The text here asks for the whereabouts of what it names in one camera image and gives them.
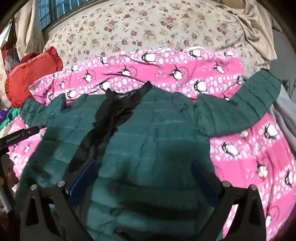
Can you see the beige curtain right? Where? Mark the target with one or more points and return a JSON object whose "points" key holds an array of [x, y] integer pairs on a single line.
{"points": [[256, 24]]}

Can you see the red heart ruffled pillow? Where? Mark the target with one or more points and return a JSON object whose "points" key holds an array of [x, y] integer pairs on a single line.
{"points": [[31, 68]]}

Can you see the window with bars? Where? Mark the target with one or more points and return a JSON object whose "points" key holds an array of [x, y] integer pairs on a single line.
{"points": [[49, 11]]}

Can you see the green cloth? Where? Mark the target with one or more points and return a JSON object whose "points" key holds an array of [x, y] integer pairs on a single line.
{"points": [[8, 115]]}

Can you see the dark green puffer jacket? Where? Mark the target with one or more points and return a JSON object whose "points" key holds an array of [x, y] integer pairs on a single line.
{"points": [[144, 142]]}

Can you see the beige curtain left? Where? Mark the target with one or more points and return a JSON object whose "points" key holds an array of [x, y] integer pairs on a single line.
{"points": [[29, 37]]}

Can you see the beige curtain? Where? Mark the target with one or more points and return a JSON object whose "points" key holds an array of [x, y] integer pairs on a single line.
{"points": [[256, 24], [29, 37]]}

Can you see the pink penguin blanket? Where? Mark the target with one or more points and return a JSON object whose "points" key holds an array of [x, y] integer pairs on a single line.
{"points": [[259, 155]]}

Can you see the floral quilt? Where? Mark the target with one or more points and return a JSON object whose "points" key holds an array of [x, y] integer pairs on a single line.
{"points": [[114, 26]]}

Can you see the grey garment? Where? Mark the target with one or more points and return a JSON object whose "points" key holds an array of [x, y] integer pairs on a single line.
{"points": [[283, 110]]}

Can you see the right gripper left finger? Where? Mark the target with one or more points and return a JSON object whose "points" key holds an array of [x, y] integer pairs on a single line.
{"points": [[48, 211]]}

